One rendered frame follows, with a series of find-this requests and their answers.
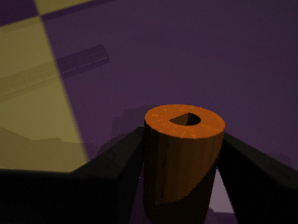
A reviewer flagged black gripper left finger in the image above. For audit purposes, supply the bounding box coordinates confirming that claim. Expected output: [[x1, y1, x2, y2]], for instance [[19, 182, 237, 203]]
[[0, 127, 144, 224]]

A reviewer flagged orange knob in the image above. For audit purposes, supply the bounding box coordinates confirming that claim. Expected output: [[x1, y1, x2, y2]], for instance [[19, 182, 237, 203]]
[[143, 104, 225, 224]]

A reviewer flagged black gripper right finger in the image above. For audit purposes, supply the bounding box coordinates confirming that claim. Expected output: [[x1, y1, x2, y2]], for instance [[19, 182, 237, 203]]
[[217, 132, 298, 224]]

